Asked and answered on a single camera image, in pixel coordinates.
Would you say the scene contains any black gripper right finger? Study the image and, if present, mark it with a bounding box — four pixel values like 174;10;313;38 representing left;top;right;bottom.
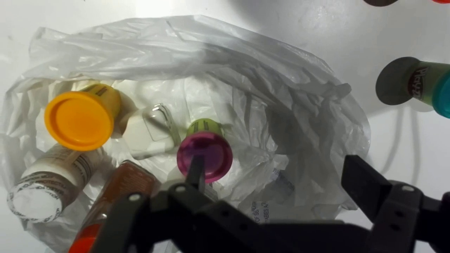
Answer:
340;153;424;253

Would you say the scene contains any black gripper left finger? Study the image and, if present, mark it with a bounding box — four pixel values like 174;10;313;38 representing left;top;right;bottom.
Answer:
160;153;222;222

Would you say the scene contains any purple lid dough can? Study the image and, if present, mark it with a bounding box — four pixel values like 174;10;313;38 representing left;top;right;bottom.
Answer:
174;116;234;185

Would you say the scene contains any brown spice bottle red cap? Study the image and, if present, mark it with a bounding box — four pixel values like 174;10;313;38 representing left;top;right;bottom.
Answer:
67;159;163;253

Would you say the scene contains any yellow lid dough can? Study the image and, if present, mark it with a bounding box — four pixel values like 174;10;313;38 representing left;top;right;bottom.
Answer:
43;83;125;153

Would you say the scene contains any small white pill bottle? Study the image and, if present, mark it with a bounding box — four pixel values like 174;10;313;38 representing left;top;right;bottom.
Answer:
5;144;102;225

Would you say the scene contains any teal lid dough can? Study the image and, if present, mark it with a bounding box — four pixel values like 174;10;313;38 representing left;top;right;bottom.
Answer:
374;54;450;119

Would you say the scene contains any crumpled clear plastic bag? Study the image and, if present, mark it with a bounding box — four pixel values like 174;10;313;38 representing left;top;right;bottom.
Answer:
0;12;371;253

